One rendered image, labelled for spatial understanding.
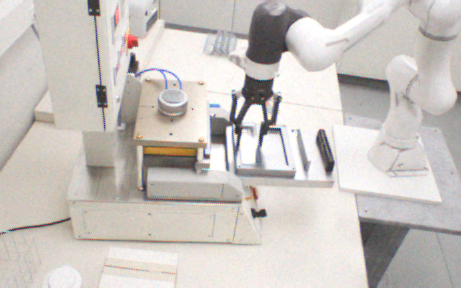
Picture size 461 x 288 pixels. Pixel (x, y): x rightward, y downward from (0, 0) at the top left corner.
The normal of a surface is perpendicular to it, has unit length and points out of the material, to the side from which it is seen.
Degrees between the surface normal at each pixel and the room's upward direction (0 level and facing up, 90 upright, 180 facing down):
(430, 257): 0
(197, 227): 90
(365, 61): 90
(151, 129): 0
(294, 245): 0
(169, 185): 90
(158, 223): 90
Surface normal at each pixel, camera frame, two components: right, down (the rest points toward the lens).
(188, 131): 0.11, -0.76
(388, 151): -0.73, 0.29
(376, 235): -0.10, 0.64
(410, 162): 0.17, 0.64
